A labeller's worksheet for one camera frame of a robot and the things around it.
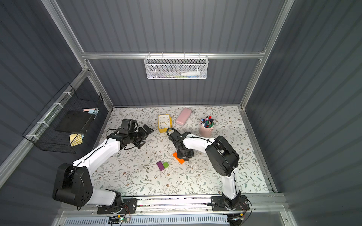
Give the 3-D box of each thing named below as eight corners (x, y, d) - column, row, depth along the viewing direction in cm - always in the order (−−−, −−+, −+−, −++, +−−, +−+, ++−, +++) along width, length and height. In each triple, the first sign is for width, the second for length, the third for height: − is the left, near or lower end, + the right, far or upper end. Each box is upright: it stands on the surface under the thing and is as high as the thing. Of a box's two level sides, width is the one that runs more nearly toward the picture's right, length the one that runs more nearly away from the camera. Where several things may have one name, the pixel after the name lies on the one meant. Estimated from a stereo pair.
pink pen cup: (200, 138, 102) (202, 127, 92) (199, 130, 107) (201, 119, 96) (211, 138, 102) (214, 127, 92) (210, 130, 107) (213, 119, 96)
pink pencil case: (174, 123, 111) (174, 121, 108) (183, 109, 121) (183, 107, 118) (183, 126, 109) (183, 124, 107) (191, 112, 119) (191, 109, 116)
